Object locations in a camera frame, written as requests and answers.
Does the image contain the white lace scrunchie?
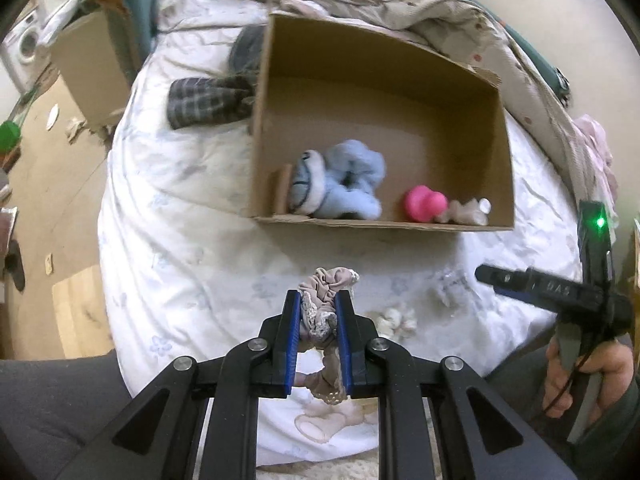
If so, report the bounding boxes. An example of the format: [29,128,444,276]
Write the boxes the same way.
[431,269,468,308]

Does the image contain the person's leg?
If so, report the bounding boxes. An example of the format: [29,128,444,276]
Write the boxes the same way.
[0,350,151,480]
[482,345,588,480]

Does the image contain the dark slipper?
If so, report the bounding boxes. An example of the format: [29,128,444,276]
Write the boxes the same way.
[0,239,27,292]

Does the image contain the crumpled white tissue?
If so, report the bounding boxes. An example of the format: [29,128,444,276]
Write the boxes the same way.
[64,116,90,142]

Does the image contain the beige lace cloth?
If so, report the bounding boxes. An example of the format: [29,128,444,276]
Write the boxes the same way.
[292,265,362,408]

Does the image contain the person's left leg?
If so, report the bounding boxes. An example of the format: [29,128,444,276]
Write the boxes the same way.
[0,350,151,480]

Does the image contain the person's right leg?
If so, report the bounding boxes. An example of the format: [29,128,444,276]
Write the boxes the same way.
[482,345,588,480]

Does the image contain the beige bedside cabinet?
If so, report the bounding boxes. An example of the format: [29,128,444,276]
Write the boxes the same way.
[50,6,135,135]

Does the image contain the bed with white floral sheet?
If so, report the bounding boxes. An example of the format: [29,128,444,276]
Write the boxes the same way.
[97,0,601,466]

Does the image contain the pale pink cloth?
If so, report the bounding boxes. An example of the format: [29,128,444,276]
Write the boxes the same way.
[571,114,620,213]

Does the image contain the cardboard box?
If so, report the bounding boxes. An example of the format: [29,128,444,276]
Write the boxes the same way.
[247,10,516,233]

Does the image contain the black cable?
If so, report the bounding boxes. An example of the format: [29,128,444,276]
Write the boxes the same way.
[542,337,601,413]

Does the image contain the long teal pillow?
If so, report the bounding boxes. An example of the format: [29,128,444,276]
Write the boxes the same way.
[499,14,572,107]

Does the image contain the grey striped cloth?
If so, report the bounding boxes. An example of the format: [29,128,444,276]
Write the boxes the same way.
[166,24,267,132]

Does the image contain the light wooden board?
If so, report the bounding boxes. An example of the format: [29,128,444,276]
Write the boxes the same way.
[51,264,117,361]

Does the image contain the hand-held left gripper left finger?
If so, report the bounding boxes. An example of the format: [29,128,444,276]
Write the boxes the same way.
[55,289,302,480]

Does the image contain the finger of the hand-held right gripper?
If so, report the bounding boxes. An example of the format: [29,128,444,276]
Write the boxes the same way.
[474,264,608,317]

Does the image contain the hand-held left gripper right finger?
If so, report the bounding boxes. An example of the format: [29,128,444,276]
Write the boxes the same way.
[335,290,578,480]

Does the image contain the pink rubber toy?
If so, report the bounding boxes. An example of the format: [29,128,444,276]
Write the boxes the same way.
[404,185,447,223]

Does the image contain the person's right hand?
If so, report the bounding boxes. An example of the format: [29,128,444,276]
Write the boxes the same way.
[542,330,640,428]

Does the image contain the white washing machine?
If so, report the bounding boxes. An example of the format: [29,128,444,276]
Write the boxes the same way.
[0,9,52,93]

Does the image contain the person's right forearm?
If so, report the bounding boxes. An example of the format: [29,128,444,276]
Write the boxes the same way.
[582,355,640,471]

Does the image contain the white and pink scrunchie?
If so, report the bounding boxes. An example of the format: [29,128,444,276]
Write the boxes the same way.
[370,305,418,343]

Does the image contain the beige patterned duvet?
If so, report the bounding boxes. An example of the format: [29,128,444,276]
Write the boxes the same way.
[217,0,593,201]

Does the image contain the teal cushion with orange edge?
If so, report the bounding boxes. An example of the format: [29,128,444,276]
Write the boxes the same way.
[95,0,168,58]

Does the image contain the small beige scrunchie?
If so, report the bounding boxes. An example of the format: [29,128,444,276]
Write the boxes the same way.
[434,197,493,226]

